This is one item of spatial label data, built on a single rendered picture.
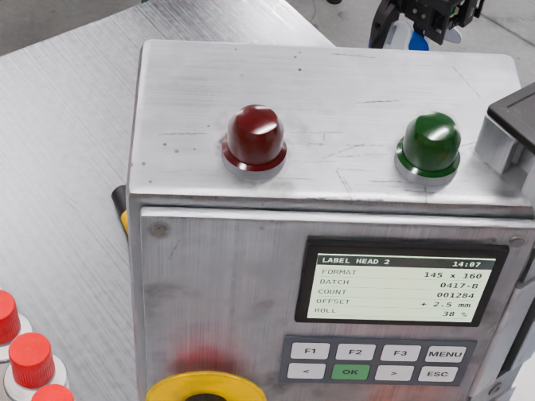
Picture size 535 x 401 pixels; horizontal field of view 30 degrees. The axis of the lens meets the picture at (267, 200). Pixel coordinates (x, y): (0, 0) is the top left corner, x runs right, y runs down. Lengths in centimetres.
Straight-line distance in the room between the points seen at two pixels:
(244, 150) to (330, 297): 8
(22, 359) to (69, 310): 34
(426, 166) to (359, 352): 11
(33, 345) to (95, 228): 41
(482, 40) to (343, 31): 39
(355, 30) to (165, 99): 240
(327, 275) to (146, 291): 8
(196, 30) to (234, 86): 103
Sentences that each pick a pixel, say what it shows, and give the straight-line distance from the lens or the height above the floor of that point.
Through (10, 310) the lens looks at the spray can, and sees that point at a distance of 84.
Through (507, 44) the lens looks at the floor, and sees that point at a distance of 288.
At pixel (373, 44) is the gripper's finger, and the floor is 106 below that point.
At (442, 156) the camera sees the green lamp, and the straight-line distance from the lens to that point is 39.
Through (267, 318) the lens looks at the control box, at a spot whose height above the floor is 140.
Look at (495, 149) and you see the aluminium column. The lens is 41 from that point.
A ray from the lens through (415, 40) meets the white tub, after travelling 118.
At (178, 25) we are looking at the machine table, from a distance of 147.
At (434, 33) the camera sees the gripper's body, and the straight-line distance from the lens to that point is 107.
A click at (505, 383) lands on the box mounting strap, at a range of 55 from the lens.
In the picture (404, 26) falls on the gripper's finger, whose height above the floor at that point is 109.
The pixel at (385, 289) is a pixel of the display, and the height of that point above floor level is 143.
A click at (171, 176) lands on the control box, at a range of 39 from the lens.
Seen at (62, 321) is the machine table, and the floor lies 83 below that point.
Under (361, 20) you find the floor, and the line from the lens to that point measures 285.
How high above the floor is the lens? 177
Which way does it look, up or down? 49 degrees down
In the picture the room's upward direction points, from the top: 6 degrees clockwise
